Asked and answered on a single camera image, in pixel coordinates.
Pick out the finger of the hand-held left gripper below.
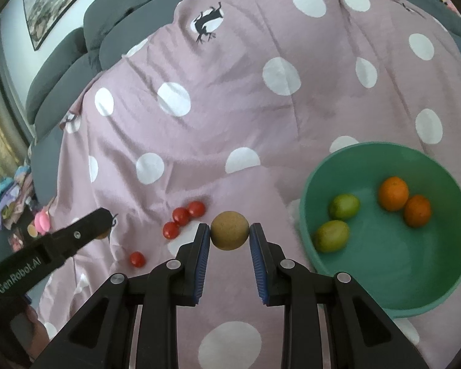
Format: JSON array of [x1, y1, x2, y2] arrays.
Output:
[[49, 208, 115, 259]]

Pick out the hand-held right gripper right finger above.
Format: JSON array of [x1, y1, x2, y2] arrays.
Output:
[[249, 222, 431, 369]]

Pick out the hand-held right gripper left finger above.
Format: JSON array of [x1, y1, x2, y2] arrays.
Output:
[[31, 223, 211, 369]]

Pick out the round brown fruit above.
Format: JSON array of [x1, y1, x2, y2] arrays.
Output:
[[211, 211, 250, 251]]

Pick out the green lime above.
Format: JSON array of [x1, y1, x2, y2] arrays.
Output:
[[328, 194, 361, 220], [315, 220, 350, 253]]

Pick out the teal bowl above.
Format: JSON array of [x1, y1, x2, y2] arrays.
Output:
[[299, 142, 461, 319]]

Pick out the orange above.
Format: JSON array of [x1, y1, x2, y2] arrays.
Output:
[[379, 176, 410, 212], [403, 195, 432, 228]]

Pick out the person's left hand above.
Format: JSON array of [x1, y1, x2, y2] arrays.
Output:
[[22, 307, 50, 359]]

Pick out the pink toy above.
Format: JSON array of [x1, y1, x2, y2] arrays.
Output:
[[34, 209, 52, 235]]

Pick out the colourful clothes pile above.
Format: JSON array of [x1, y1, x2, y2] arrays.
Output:
[[0, 165, 37, 235]]

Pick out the grey bed sheet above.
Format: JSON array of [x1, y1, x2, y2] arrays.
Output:
[[26, 133, 69, 218]]

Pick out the striped curtain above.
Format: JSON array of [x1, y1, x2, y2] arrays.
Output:
[[0, 96, 29, 200]]

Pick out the grey pillow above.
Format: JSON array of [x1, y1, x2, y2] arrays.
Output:
[[33, 52, 102, 144], [25, 27, 90, 124]]

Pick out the pink polka dot blanket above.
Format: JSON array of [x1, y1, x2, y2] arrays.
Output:
[[36, 0, 461, 369]]

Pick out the framed wall picture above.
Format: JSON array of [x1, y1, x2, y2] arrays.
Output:
[[21, 0, 93, 51]]

